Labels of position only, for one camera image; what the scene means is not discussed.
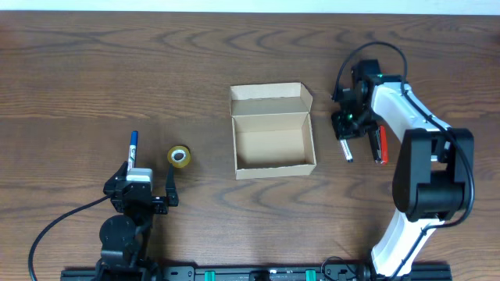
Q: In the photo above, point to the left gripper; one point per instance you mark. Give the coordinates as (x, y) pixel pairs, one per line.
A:
(145, 200)

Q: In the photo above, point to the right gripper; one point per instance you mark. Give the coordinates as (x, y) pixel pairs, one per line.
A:
(360, 131)

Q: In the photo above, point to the black cap marker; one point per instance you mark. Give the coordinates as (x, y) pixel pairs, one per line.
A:
(346, 150)

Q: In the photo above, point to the yellow tape roll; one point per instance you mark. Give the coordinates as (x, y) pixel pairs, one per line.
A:
(179, 156)

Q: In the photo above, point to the red black stapler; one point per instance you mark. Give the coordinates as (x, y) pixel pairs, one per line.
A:
(379, 145)

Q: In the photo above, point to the blue cap marker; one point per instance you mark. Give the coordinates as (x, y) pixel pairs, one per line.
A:
(131, 160)

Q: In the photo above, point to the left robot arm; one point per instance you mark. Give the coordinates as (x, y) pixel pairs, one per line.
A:
(125, 236)

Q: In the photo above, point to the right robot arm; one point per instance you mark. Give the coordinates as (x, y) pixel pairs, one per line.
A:
(433, 186)

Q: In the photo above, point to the open cardboard box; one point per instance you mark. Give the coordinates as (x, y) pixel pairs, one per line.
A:
(272, 130)

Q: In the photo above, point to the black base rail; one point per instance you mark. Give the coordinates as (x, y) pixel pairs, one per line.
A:
(332, 271)

